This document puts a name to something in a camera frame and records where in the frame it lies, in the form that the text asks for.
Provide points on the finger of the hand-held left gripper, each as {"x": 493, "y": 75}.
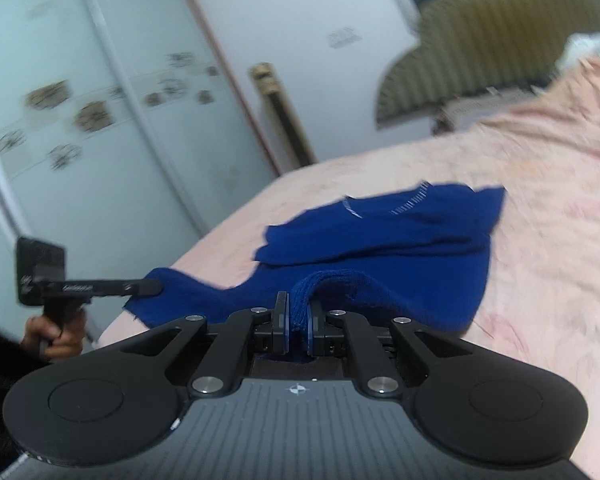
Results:
{"x": 110, "y": 288}

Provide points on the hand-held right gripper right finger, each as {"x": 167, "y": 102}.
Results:
{"x": 312, "y": 325}

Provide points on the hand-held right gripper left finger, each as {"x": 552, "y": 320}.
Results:
{"x": 281, "y": 320}

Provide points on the blue beaded v-neck sweater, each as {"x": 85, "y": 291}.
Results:
{"x": 395, "y": 255}

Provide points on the person's left hand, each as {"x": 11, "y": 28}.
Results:
{"x": 65, "y": 340}

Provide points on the frosted glass flowered wardrobe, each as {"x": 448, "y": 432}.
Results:
{"x": 95, "y": 110}

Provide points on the gold tower fan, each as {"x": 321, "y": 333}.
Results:
{"x": 282, "y": 115}

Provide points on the pink textured bed blanket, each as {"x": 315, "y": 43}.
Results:
{"x": 530, "y": 220}

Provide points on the olive green padded headboard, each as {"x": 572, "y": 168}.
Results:
{"x": 480, "y": 35}

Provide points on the white cloth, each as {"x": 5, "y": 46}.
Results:
{"x": 592, "y": 50}

